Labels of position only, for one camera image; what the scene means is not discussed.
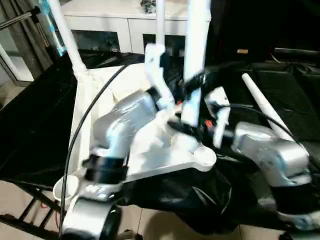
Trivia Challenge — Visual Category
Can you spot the white plastic table leg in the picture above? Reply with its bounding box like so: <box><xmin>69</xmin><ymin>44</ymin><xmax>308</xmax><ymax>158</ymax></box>
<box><xmin>47</xmin><ymin>0</ymin><xmax>88</xmax><ymax>73</ymax></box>
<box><xmin>154</xmin><ymin>0</ymin><xmax>166</xmax><ymax>47</ymax></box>
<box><xmin>241</xmin><ymin>73</ymin><xmax>305</xmax><ymax>147</ymax></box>
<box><xmin>181</xmin><ymin>0</ymin><xmax>212</xmax><ymax>127</ymax></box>

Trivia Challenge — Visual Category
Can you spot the white sideboard cabinet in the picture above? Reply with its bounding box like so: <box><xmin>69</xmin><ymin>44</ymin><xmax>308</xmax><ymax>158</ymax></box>
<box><xmin>61</xmin><ymin>0</ymin><xmax>211</xmax><ymax>55</ymax></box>

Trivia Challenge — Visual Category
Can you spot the white plastic table top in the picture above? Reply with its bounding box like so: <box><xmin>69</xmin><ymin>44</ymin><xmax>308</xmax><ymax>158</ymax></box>
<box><xmin>53</xmin><ymin>63</ymin><xmax>218</xmax><ymax>208</ymax></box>

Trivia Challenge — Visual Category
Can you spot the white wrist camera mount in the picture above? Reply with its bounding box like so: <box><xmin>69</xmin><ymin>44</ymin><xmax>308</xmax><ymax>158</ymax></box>
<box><xmin>144</xmin><ymin>43</ymin><xmax>176</xmax><ymax>111</ymax></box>
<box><xmin>204</xmin><ymin>86</ymin><xmax>231</xmax><ymax>148</ymax></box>

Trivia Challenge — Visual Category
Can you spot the black metal folding frame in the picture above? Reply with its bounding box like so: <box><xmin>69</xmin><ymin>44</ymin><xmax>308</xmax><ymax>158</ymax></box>
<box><xmin>0</xmin><ymin>184</ymin><xmax>68</xmax><ymax>237</ymax></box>

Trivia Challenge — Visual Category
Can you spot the white pole with blue ribbon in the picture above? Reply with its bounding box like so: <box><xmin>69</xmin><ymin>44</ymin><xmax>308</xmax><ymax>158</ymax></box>
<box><xmin>37</xmin><ymin>0</ymin><xmax>66</xmax><ymax>57</ymax></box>

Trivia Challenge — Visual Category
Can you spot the grey tripod stand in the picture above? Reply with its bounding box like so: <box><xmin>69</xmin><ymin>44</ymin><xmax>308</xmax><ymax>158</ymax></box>
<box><xmin>0</xmin><ymin>0</ymin><xmax>51</xmax><ymax>81</ymax></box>

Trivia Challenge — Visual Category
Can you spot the red floor cable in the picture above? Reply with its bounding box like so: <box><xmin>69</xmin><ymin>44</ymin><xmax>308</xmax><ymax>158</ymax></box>
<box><xmin>40</xmin><ymin>201</ymin><xmax>63</xmax><ymax>226</ymax></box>

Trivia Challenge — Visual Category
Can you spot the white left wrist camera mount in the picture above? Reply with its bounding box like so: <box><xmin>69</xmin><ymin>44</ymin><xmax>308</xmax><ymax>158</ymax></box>
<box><xmin>144</xmin><ymin>43</ymin><xmax>176</xmax><ymax>111</ymax></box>

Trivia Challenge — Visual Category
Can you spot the black glossy mat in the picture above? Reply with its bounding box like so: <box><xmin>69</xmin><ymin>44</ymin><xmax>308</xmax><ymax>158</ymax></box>
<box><xmin>0</xmin><ymin>49</ymin><xmax>320</xmax><ymax>233</ymax></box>

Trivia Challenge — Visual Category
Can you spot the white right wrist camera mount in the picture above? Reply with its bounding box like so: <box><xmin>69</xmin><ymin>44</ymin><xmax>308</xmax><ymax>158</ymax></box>
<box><xmin>204</xmin><ymin>86</ymin><xmax>231</xmax><ymax>148</ymax></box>

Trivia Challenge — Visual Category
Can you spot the bag of black parts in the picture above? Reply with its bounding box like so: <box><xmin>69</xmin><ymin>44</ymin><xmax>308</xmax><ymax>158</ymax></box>
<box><xmin>139</xmin><ymin>0</ymin><xmax>157</xmax><ymax>13</ymax></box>

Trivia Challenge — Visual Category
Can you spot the long black bar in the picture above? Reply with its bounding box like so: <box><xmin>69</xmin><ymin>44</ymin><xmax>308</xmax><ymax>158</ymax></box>
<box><xmin>273</xmin><ymin>47</ymin><xmax>320</xmax><ymax>57</ymax></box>

